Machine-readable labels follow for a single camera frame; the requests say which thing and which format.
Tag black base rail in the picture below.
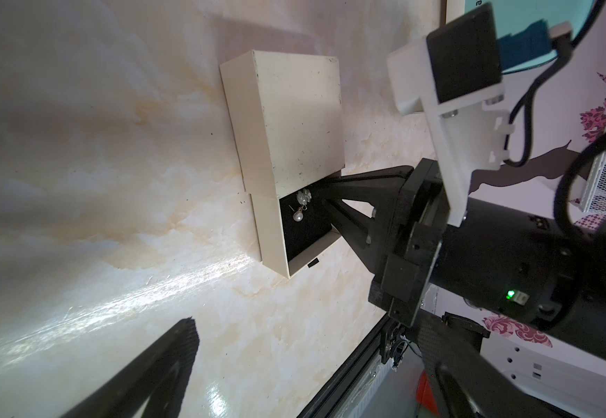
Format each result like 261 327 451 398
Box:
297 312 424 418

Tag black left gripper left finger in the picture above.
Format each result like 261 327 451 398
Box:
64 318 200 417

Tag small cream square box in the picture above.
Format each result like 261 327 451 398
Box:
219 51 345 278

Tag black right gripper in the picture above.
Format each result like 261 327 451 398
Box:
310 160 606 360

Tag mint green toaster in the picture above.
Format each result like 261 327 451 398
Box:
489 0 595 75

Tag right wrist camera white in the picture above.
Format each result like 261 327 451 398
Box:
386 2 515 228

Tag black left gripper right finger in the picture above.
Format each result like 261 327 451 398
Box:
416 313 559 417

